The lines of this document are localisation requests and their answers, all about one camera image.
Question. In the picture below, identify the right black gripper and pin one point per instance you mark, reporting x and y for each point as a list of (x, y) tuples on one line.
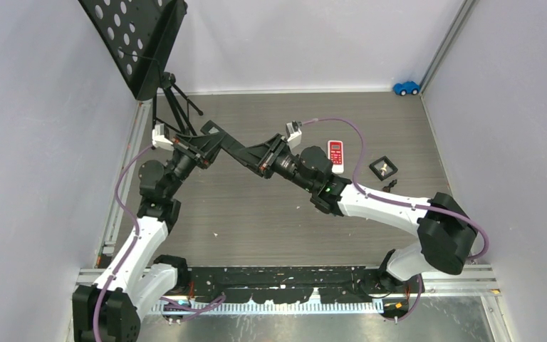
[(265, 155)]

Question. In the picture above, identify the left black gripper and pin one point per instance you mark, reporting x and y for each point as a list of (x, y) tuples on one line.
[(203, 149)]

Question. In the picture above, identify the white red remote control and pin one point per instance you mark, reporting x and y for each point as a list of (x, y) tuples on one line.
[(336, 156)]

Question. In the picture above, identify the black remote control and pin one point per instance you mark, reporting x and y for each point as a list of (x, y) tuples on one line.
[(227, 143)]

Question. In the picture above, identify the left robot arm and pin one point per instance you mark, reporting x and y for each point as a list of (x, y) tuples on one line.
[(113, 307)]

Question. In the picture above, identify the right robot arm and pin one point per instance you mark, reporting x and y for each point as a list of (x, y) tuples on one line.
[(444, 240)]

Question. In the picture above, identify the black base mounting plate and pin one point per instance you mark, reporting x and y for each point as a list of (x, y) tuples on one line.
[(289, 284)]

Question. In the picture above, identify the small dark chess piece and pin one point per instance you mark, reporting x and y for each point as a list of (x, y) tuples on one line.
[(388, 188)]

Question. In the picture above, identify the black perforated music stand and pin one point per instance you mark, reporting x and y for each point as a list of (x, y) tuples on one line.
[(140, 35)]

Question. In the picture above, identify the blue toy car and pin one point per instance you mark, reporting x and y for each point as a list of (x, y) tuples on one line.
[(406, 88)]

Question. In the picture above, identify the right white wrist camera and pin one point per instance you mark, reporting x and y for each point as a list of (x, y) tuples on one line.
[(293, 134)]

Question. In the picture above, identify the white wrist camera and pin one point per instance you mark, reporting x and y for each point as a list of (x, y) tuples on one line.
[(161, 137), (293, 134)]

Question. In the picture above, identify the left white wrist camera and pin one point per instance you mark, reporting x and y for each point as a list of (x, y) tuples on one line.
[(161, 137)]

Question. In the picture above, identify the small black square frame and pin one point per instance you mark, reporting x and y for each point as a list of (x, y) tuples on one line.
[(383, 168)]

